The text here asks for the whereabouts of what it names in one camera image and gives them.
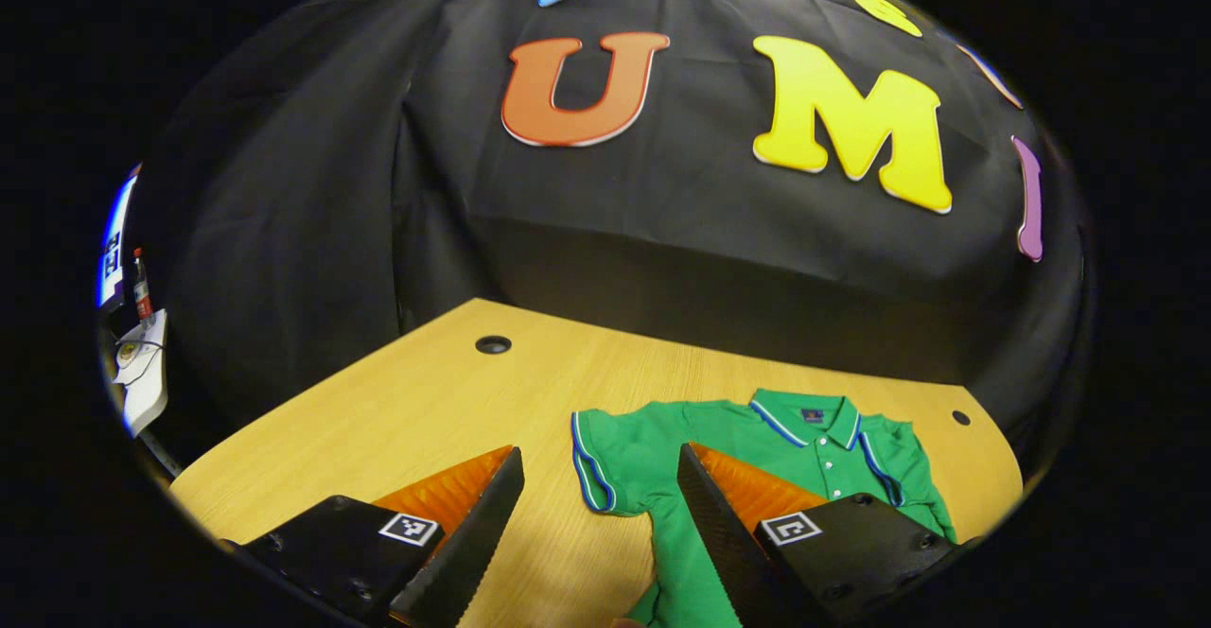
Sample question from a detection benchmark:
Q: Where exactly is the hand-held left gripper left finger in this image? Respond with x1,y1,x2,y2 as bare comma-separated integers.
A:
222,445,526,628

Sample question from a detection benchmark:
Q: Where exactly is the green T-shirt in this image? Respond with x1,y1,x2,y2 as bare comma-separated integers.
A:
570,389,958,628

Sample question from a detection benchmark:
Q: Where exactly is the black backdrop cloth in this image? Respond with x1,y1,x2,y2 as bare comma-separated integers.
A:
123,0,1089,440

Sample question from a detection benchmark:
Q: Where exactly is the computer monitor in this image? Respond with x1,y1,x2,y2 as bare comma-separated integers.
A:
97,166,143,309

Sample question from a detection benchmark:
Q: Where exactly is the red bottle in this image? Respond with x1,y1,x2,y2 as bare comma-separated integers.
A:
131,248,154,326

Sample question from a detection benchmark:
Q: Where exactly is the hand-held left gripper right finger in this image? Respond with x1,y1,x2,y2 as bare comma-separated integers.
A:
676,442,961,628

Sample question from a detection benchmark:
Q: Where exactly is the white side table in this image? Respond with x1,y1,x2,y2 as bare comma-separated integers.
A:
112,309,169,438

